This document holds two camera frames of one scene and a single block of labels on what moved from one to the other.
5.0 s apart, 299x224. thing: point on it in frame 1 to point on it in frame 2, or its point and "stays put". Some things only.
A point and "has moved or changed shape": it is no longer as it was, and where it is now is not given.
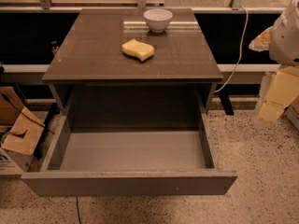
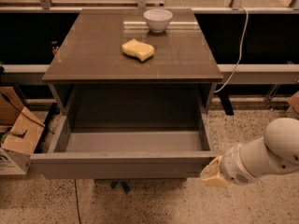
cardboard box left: (23, 131) stays put
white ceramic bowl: (157, 19) stays put
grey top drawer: (125, 162) has moved or changed shape
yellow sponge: (134, 48) stays put
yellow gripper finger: (262, 43) to (231, 166)
